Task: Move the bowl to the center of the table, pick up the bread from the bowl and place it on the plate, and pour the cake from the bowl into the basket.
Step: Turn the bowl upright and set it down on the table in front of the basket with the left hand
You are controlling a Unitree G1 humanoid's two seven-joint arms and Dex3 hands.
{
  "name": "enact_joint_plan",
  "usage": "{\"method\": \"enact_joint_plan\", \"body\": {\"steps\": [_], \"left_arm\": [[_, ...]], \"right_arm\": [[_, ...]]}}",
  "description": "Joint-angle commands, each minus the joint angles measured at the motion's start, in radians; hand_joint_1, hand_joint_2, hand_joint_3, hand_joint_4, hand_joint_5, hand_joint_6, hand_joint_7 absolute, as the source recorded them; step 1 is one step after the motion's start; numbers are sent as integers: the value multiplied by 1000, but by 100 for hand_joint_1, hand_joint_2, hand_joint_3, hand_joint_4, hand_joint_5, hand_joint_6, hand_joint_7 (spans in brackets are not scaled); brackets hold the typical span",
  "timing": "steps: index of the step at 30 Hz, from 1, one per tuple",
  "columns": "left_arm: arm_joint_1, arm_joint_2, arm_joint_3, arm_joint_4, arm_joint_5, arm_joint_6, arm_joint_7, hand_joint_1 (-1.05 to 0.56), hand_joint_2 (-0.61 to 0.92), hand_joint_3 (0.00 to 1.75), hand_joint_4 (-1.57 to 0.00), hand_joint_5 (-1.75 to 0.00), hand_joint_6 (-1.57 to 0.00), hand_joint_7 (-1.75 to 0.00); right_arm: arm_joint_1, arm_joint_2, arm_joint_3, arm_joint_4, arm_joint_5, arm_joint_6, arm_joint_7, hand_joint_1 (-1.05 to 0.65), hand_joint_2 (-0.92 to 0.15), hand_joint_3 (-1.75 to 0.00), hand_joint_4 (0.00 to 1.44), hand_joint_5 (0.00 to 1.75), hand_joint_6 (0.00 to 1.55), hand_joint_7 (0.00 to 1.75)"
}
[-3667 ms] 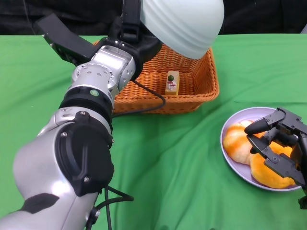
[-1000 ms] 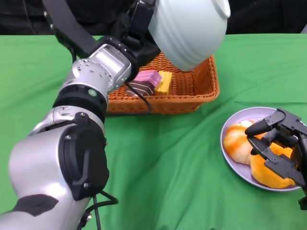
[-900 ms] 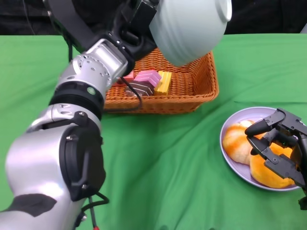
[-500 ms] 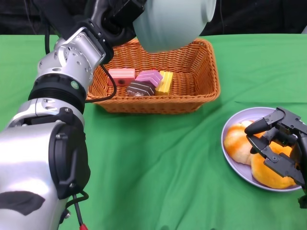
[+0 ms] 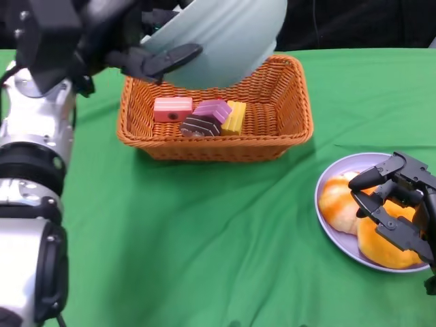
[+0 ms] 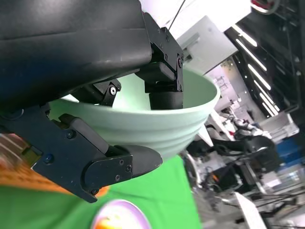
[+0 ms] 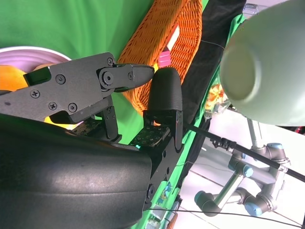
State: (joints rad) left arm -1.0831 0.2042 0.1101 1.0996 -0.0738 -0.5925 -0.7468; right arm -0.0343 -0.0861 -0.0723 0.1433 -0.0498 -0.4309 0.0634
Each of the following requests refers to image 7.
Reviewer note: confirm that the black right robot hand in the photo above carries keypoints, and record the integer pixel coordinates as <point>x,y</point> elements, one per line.
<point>71,179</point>

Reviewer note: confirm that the round striped bread bun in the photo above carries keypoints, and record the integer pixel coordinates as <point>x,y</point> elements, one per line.
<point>9,78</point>

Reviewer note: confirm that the pink striped cake slice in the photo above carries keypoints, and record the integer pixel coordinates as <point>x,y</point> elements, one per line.
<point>164,59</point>

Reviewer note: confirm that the coral pink cake slice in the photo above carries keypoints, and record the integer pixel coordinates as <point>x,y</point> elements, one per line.
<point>174,38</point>

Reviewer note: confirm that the pale grey-green bowl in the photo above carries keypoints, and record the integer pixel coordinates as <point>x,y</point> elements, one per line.
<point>274,71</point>

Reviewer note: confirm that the grey industrial robot arm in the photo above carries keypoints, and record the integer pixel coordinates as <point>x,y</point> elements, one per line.
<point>262,176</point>

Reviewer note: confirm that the lavender round plate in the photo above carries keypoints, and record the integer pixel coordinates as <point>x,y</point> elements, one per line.
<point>23,57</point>

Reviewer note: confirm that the orange wicker basket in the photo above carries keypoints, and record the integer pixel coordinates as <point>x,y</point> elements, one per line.
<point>152,35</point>

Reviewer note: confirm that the small colourful toy figure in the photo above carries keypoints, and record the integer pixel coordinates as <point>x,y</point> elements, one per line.
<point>166,190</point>

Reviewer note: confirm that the green tablecloth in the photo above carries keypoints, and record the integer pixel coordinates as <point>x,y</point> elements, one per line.
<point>71,23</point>

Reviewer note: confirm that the colourful snack packet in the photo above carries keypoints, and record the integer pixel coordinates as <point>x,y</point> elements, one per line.
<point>214,95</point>

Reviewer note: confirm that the black metal rod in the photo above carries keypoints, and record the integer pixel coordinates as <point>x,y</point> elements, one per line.
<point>250,153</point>

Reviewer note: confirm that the black backdrop curtain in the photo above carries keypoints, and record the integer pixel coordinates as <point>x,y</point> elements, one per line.
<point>209,59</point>

